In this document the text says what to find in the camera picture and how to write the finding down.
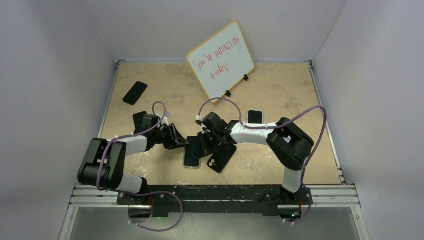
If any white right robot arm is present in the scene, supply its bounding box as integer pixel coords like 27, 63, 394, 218
196, 112, 314, 204

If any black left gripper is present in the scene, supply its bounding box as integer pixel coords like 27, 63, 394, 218
152, 124, 188, 150

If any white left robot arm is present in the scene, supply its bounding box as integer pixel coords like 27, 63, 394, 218
77, 111, 189, 205

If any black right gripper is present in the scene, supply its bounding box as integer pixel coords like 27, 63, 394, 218
198, 129, 222, 159

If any black phone under left arm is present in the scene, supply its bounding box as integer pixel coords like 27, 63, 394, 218
132, 111, 147, 129

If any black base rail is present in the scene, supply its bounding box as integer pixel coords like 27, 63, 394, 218
117, 184, 313, 221

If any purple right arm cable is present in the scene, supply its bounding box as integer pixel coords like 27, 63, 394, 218
196, 97, 328, 227

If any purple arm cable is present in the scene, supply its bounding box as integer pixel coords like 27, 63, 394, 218
196, 97, 328, 227
96, 101, 184, 233

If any black phone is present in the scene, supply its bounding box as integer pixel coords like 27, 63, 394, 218
122, 81, 148, 106
183, 136, 203, 168

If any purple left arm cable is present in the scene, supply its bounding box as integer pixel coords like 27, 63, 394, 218
96, 101, 184, 233

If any whiteboard with red writing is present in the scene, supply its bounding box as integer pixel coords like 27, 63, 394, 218
186, 21, 255, 99

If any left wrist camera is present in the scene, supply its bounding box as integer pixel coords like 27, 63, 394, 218
161, 111, 171, 126

